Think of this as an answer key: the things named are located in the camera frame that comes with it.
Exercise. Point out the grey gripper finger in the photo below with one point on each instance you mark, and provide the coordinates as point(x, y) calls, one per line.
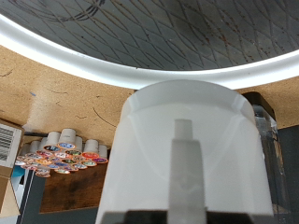
point(187, 174)

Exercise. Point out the white ceramic mug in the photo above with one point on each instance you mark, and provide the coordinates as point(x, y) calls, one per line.
point(140, 155)

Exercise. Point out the white K-cup coffee pod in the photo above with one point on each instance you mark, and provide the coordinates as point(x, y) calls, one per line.
point(90, 163)
point(53, 138)
point(45, 153)
point(91, 146)
point(62, 171)
point(62, 155)
point(78, 143)
point(73, 152)
point(67, 137)
point(102, 152)
point(35, 146)
point(42, 174)

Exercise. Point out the brown wooden board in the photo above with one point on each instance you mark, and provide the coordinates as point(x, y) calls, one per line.
point(71, 189)

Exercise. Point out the white two-tier turntable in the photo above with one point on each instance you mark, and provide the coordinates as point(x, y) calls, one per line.
point(155, 37)

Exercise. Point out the cardboard box with barcode label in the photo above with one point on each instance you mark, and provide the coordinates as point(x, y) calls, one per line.
point(7, 146)

